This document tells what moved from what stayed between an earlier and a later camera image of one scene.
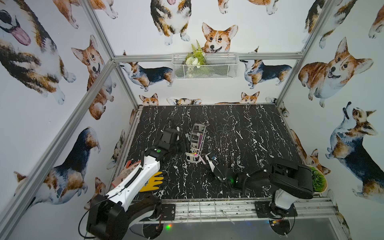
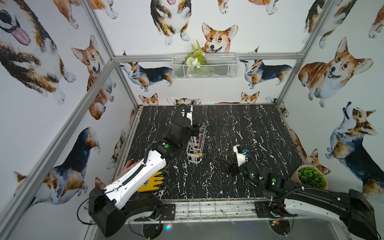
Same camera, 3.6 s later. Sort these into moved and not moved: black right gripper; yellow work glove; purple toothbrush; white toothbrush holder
Moved: black right gripper
Not moved: purple toothbrush; white toothbrush holder; yellow work glove
